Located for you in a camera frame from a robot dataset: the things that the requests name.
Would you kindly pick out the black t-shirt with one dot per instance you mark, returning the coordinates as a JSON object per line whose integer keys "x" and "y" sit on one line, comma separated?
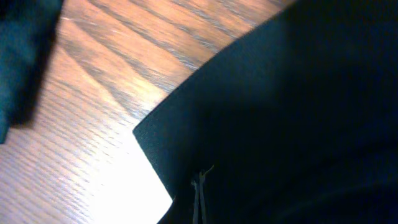
{"x": 294, "y": 122}

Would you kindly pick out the folded dark blue jeans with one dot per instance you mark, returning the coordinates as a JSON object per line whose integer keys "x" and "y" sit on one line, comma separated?
{"x": 27, "y": 36}

